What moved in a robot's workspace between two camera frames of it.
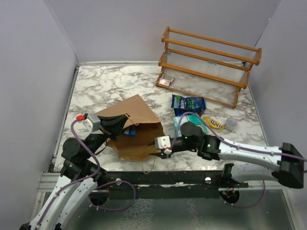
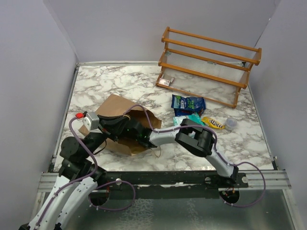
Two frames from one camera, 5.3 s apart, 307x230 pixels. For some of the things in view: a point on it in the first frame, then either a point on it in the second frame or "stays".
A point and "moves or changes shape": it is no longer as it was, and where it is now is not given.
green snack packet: (179, 121) stays
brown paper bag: (132, 140) moves or changes shape
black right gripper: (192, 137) → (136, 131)
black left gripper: (113, 125) stays
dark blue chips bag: (180, 112) stays
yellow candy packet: (213, 122) stays
